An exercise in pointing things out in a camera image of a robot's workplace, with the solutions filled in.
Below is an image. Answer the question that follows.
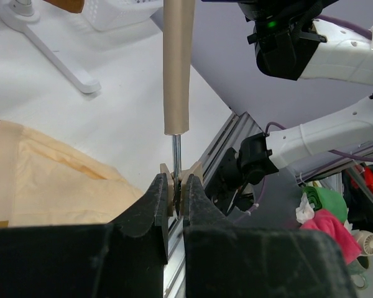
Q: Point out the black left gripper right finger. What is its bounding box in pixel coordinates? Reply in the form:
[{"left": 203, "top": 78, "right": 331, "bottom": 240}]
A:
[{"left": 182, "top": 173, "right": 360, "bottom": 298}]

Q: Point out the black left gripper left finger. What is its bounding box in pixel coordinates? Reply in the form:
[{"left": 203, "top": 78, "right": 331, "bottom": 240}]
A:
[{"left": 0, "top": 174, "right": 168, "bottom": 297}]

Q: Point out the cream beige underwear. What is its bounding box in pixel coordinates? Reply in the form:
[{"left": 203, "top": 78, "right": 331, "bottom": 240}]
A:
[{"left": 0, "top": 120, "right": 142, "bottom": 228}]

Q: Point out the beige clip hanger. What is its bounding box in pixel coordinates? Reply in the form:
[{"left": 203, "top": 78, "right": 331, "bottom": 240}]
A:
[{"left": 163, "top": 0, "right": 195, "bottom": 218}]

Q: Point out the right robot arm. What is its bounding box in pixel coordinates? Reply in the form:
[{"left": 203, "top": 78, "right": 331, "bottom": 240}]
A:
[{"left": 194, "top": 1, "right": 373, "bottom": 222}]

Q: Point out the white crumpled paper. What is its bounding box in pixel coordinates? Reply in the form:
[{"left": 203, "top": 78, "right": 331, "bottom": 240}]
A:
[{"left": 295, "top": 193, "right": 315, "bottom": 224}]

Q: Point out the pink cloth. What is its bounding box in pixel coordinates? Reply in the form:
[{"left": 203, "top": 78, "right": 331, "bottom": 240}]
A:
[{"left": 300, "top": 209, "right": 362, "bottom": 264}]

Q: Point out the green cloth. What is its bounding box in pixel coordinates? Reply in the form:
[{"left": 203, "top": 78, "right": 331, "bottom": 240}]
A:
[{"left": 303, "top": 186, "right": 348, "bottom": 224}]

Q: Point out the red and black object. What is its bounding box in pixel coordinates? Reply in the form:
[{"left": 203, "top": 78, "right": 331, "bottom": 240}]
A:
[{"left": 342, "top": 165, "right": 373, "bottom": 233}]

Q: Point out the white round device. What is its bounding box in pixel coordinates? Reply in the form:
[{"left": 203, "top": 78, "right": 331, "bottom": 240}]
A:
[{"left": 353, "top": 230, "right": 373, "bottom": 256}]

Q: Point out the white plastic basket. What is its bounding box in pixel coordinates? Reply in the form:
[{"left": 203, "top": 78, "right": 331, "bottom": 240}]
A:
[{"left": 65, "top": 0, "right": 163, "bottom": 32}]

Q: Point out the silver and white clothes rack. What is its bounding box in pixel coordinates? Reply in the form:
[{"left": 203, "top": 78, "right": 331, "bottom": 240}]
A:
[{"left": 0, "top": 1, "right": 101, "bottom": 94}]

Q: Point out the aluminium mounting rail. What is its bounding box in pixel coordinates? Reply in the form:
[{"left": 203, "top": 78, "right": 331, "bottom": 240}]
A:
[{"left": 163, "top": 112, "right": 373, "bottom": 298}]

